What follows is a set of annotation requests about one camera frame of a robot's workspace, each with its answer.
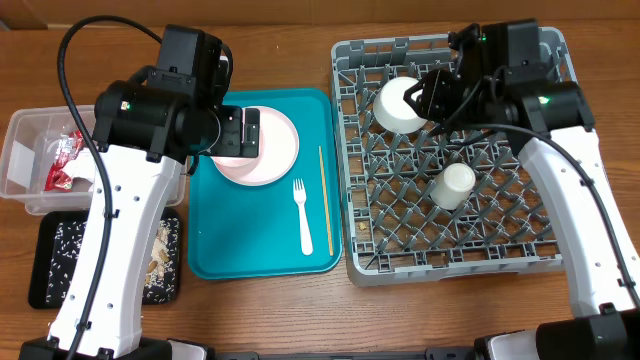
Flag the pink plate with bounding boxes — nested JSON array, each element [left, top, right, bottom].
[[212, 106, 300, 186]]

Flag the white bowl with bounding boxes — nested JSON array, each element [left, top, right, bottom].
[[373, 77, 427, 134]]

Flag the white plastic fork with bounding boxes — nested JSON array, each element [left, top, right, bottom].
[[293, 179, 313, 256]]

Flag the cream white cup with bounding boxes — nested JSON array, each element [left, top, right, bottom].
[[430, 163, 476, 210]]

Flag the wooden chopstick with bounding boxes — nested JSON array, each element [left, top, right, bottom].
[[318, 146, 334, 257]]

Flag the white napkin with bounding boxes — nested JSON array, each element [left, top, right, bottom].
[[60, 148, 96, 192]]

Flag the red snack wrapper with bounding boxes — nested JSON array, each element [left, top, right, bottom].
[[44, 130, 84, 192]]

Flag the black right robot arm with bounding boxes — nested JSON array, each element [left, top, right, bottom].
[[404, 19, 639, 359]]

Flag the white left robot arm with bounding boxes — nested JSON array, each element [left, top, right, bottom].
[[20, 25, 260, 359]]

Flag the grey dishwasher rack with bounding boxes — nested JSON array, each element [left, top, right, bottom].
[[331, 34, 565, 286]]

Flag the clear plastic waste bin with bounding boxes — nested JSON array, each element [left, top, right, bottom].
[[0, 104, 187, 217]]

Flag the teal plastic tray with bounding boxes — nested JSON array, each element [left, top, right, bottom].
[[187, 88, 342, 280]]

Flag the black tray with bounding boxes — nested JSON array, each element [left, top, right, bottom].
[[28, 208, 183, 309]]

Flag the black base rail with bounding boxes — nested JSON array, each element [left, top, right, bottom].
[[169, 333, 541, 360]]

